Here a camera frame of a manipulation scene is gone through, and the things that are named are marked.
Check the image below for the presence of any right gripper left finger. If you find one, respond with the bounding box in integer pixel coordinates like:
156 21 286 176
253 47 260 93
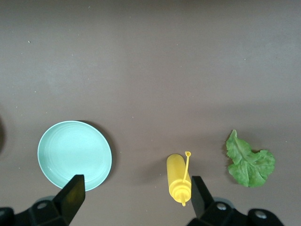
0 174 86 226

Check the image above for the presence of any green lettuce leaf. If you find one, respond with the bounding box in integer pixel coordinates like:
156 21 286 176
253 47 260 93
223 129 276 188

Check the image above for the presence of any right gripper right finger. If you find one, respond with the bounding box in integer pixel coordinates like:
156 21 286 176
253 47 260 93
187 176 285 226

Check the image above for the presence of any yellow squeeze bottle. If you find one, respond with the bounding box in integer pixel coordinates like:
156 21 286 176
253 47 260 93
166 151 192 207

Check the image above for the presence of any mint green plate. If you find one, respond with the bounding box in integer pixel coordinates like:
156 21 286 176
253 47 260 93
37 121 113 192

